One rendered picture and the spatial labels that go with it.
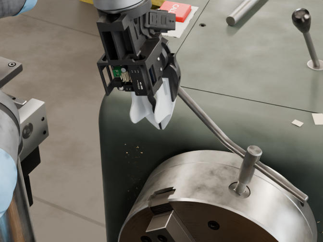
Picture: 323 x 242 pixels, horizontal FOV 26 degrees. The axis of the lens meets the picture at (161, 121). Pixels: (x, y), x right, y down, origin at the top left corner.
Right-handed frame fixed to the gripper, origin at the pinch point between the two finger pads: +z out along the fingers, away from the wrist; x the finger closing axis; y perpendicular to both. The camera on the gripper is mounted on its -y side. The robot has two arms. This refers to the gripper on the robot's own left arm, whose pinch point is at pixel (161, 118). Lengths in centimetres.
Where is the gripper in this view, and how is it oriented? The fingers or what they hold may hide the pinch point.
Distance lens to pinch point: 103.0
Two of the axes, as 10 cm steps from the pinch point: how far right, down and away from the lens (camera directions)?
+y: -3.3, 5.8, -7.5
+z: 2.1, 8.2, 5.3
